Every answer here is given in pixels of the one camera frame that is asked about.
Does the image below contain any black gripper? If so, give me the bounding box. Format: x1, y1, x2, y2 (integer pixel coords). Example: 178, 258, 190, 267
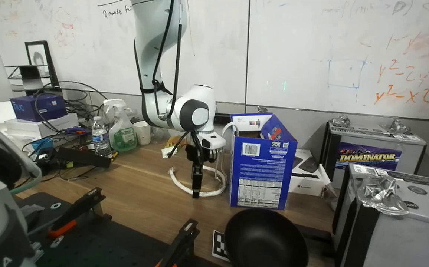
184, 141, 210, 199

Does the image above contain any white string rope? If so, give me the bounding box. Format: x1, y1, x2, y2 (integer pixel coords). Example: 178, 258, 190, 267
167, 120, 237, 199

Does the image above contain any blue cardboard box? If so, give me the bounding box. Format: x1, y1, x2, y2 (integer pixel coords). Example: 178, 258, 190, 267
228, 111, 298, 211

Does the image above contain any flat white cardboard box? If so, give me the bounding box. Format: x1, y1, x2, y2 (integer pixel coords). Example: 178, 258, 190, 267
288, 147, 334, 199

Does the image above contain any white box stack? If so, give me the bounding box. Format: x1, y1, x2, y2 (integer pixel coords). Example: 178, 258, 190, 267
0, 111, 78, 145

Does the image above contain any dark blue box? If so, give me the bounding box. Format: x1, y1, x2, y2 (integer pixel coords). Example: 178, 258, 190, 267
10, 94, 68, 123

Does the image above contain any plain black clamp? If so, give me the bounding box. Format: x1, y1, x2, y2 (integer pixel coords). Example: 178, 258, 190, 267
155, 218, 200, 267

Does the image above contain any black white fiducial tag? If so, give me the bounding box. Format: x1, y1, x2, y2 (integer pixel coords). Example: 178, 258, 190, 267
210, 228, 231, 263

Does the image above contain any black power strip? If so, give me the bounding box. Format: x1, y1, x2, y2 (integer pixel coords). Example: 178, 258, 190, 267
213, 111, 234, 126

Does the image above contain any white paper cup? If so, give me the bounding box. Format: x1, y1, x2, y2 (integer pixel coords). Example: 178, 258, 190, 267
132, 120, 151, 148

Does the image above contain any green spray bottle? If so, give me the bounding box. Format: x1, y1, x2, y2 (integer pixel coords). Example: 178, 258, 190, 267
101, 98, 139, 154

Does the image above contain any black round bowl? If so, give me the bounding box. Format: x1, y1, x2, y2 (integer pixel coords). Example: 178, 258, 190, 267
222, 206, 310, 267

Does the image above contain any clear plastic water bottle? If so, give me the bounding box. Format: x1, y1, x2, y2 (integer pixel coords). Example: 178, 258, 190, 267
90, 116, 111, 159

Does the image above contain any long black bar tool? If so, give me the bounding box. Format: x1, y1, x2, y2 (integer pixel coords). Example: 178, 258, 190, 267
49, 147, 114, 171

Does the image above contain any small crumpled foil piece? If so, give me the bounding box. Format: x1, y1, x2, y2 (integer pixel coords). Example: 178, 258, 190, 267
378, 117, 412, 138
329, 116, 353, 131

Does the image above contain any grey battery with Dominator label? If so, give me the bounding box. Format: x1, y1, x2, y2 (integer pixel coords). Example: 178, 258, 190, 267
320, 117, 427, 191

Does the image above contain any large crumpled foil sheet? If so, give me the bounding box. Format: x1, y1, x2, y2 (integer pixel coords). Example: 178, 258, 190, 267
356, 172, 408, 218

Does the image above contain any black metal stand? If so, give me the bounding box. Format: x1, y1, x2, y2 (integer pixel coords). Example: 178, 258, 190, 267
6, 64, 44, 98

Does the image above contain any large plain grey battery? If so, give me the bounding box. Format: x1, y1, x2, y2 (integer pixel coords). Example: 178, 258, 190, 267
332, 162, 429, 267

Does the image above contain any black clamp with orange handle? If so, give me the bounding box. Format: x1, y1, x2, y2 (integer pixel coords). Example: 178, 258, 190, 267
26, 185, 106, 242

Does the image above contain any black cable bundle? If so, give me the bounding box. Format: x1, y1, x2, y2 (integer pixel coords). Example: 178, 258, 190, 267
32, 80, 108, 135

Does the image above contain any teal cable coil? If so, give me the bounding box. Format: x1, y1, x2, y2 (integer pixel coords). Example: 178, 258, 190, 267
22, 137, 56, 160

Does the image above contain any white wall whiteboard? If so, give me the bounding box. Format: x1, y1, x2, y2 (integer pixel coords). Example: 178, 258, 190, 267
0, 0, 429, 123

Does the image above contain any black picture frame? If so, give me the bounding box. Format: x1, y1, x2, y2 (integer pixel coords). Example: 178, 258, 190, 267
23, 40, 60, 91

